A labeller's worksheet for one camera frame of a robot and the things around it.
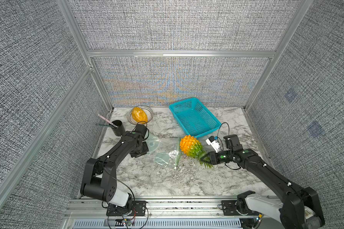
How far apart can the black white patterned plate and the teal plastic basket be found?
0.63 ft

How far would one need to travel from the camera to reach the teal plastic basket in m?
1.06

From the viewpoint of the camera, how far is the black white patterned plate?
108cm
